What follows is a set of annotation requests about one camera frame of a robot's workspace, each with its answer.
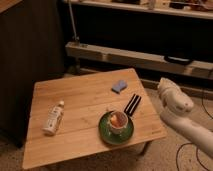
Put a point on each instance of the black striped eraser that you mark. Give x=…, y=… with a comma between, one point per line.
x=132, y=105

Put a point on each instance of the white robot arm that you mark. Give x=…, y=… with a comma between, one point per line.
x=177, y=105

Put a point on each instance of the blue sponge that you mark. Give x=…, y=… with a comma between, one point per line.
x=119, y=86

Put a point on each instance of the cup with orange contents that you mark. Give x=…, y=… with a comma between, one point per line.
x=117, y=122

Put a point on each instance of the green saucer plate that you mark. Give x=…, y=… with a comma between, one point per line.
x=111, y=138

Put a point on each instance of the metal stand pole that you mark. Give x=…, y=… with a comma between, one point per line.
x=75, y=36

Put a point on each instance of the white plastic bottle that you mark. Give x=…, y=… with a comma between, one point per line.
x=54, y=118

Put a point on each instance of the long wooden shelf rail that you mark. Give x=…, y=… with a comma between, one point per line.
x=195, y=69

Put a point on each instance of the black handle on shelf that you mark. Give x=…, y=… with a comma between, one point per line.
x=178, y=60

